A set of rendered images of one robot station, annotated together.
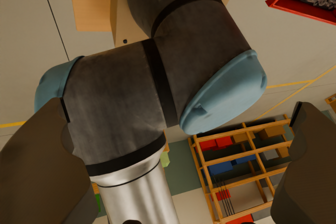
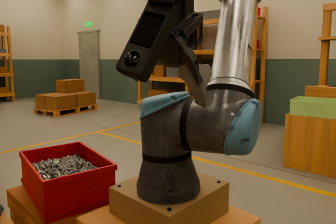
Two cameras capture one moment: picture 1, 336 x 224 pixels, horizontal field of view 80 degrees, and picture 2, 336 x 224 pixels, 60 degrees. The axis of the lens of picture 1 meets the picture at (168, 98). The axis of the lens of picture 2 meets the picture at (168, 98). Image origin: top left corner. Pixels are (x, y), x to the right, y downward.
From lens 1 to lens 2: 0.42 m
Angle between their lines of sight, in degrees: 28
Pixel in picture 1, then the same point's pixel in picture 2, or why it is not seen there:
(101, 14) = (230, 216)
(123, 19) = (207, 190)
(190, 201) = (287, 46)
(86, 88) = (218, 125)
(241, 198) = not seen: hidden behind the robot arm
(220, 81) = (158, 105)
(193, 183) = (275, 66)
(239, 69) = (148, 108)
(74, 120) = (229, 112)
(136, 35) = (208, 182)
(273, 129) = not seen: hidden behind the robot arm
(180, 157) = (281, 103)
